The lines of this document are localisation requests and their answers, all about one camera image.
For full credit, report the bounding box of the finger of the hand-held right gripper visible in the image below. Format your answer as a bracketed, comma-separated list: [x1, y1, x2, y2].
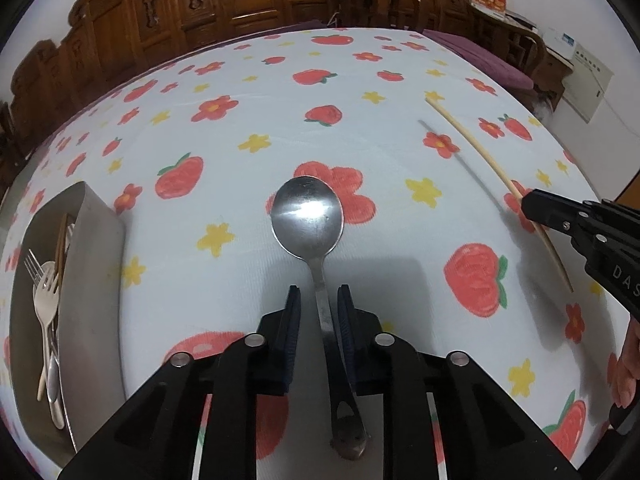
[521, 189, 607, 262]
[582, 200, 626, 219]

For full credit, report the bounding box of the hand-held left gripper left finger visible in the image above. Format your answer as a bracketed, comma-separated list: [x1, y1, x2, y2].
[57, 284, 302, 480]

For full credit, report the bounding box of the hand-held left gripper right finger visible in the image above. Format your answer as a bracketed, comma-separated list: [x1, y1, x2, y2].
[337, 284, 583, 480]

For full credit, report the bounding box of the light bamboo chopstick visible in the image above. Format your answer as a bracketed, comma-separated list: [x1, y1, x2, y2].
[425, 97, 574, 293]

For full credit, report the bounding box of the metal spoon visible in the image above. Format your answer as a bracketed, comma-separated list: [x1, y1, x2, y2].
[46, 352, 62, 403]
[271, 176, 371, 461]

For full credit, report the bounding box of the grey metal tray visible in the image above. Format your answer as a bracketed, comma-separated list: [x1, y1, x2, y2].
[10, 182, 127, 455]

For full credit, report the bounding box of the white plastic fork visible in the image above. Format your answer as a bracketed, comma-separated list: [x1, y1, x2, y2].
[32, 261, 62, 403]

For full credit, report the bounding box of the dark brown chopstick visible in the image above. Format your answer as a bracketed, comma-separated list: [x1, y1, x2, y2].
[54, 212, 70, 321]

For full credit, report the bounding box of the metal fork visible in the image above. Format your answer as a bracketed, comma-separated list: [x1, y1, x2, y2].
[23, 248, 53, 311]

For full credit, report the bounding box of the person's right hand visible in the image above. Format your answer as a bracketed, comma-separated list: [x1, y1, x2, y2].
[607, 317, 640, 411]

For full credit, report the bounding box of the cream white appliance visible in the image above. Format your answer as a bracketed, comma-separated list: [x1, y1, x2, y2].
[564, 41, 614, 124]

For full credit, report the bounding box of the white box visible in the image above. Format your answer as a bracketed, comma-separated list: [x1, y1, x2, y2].
[541, 26, 577, 67]

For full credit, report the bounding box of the purple seat cushion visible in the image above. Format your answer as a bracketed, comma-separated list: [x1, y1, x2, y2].
[424, 27, 534, 92]

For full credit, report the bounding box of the strawberry print tablecloth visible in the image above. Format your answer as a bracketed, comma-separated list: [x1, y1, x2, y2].
[0, 26, 618, 480]

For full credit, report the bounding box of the long carved wooden bench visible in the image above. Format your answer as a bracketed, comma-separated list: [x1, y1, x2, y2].
[0, 0, 332, 181]

